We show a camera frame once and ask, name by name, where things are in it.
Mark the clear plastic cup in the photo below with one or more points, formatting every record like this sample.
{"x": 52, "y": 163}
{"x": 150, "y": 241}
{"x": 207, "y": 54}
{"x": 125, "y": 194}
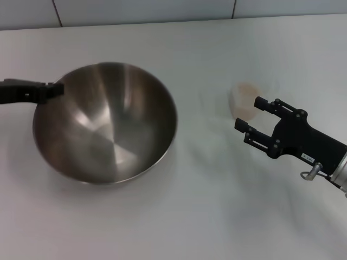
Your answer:
{"x": 238, "y": 94}

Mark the silver metal connector plug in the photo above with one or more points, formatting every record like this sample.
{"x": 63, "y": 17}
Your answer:
{"x": 314, "y": 170}

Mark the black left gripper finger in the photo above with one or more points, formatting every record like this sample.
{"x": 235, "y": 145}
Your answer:
{"x": 29, "y": 92}

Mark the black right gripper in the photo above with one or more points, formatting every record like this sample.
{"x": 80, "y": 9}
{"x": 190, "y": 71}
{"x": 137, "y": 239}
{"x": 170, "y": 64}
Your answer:
{"x": 303, "y": 135}

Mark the stainless steel mixing bowl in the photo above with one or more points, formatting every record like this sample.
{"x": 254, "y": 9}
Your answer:
{"x": 108, "y": 130}

